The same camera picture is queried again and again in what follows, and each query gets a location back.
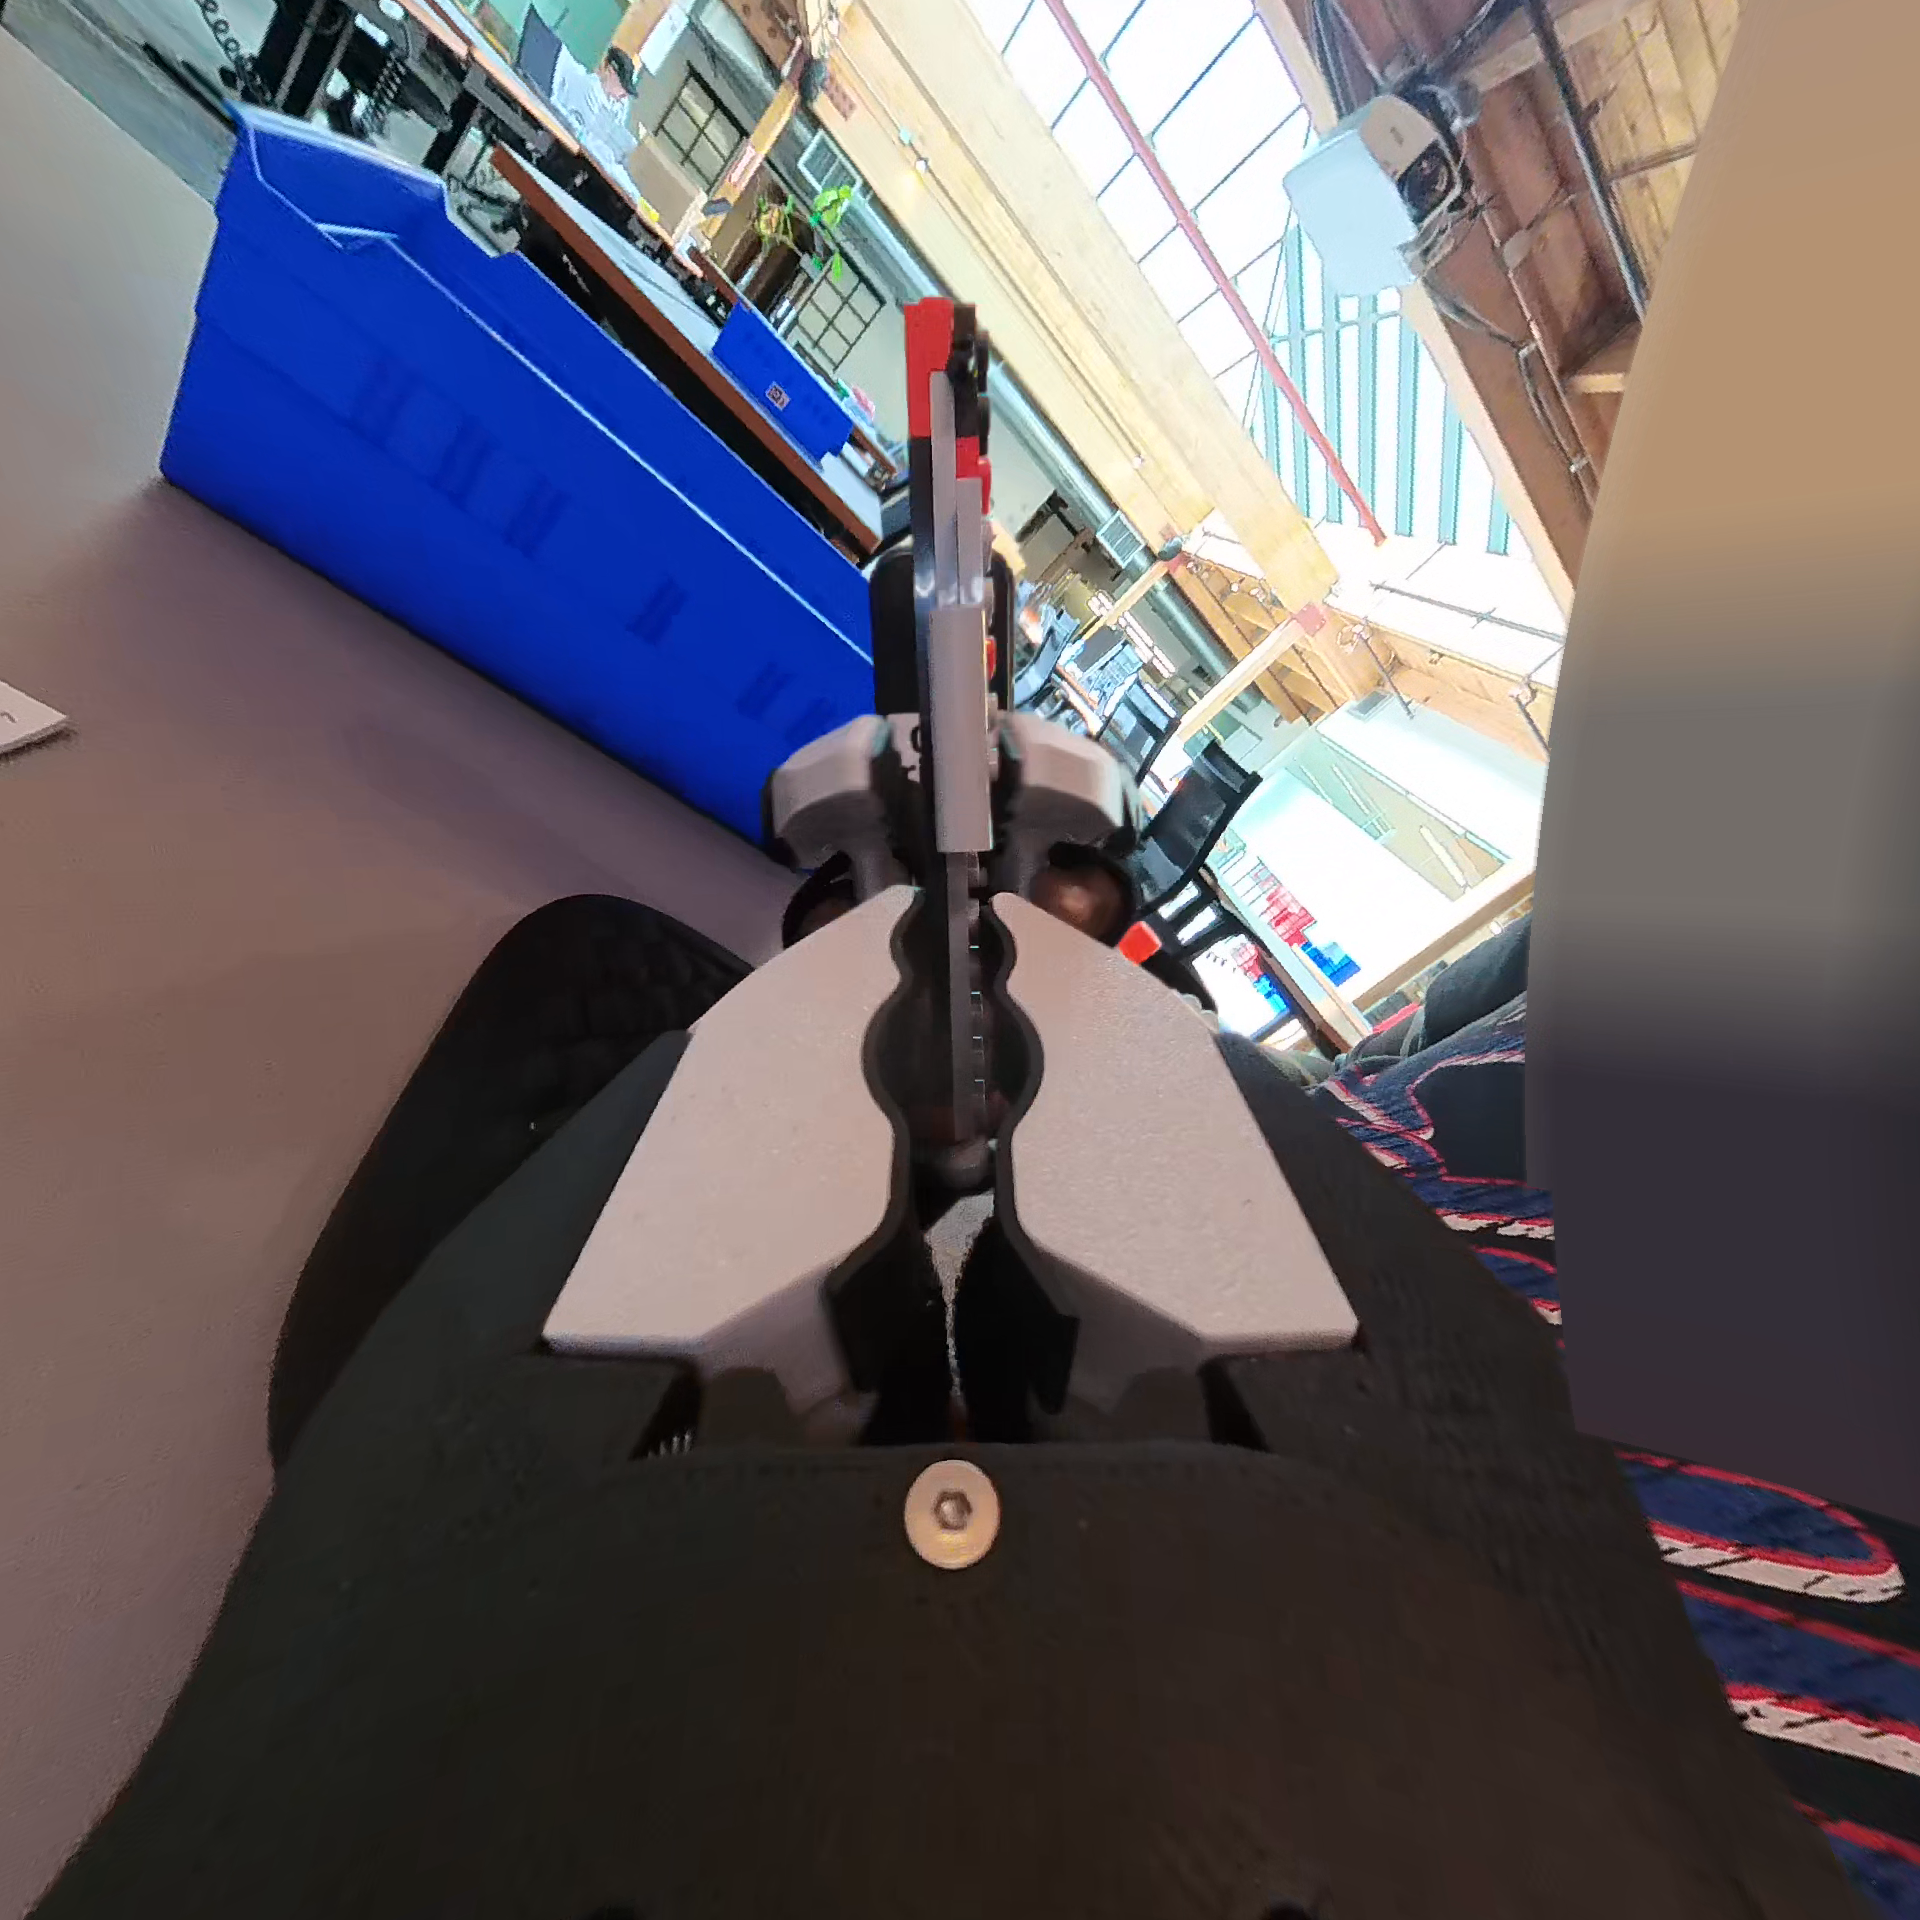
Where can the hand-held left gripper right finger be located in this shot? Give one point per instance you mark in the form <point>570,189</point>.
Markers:
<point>1156,1170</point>

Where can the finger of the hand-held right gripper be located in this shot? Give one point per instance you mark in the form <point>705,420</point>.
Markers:
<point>822,781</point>
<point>1073,781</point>

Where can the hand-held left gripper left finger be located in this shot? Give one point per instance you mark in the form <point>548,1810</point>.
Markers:
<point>720,1170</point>

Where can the grey and red lego assembly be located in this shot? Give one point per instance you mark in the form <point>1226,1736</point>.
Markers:
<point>954,721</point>

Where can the small blue plastic bin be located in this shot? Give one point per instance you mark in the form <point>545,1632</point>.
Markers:
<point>781,383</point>

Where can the large blue plastic bin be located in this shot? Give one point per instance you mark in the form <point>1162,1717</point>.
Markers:
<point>495,452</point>

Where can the black office chair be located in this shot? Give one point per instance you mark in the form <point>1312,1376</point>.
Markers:
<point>1200,818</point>

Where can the long wooden table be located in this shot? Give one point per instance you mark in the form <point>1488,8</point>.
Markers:
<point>674,322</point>

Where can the green potted plant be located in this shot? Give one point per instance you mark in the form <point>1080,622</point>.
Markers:
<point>809,225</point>

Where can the red ceiling pipe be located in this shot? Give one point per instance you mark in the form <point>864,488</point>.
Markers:
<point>1200,255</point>

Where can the white ceiling projector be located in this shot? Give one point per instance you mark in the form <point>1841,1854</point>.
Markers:
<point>1359,196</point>

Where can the person's dark patterned jacket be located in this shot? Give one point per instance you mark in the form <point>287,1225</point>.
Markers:
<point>1785,1665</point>

